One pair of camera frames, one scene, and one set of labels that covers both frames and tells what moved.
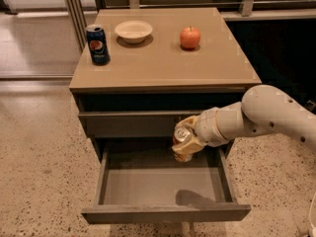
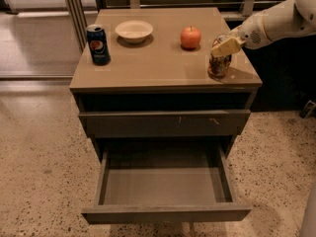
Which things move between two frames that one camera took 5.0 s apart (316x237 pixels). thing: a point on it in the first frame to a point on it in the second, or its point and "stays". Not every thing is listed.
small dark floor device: [310, 105] stays
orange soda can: [182, 133] to [218, 66]
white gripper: [207, 126] to [252, 34]
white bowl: [133, 32] stays
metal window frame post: [74, 5] stays
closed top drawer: [134, 123] stays
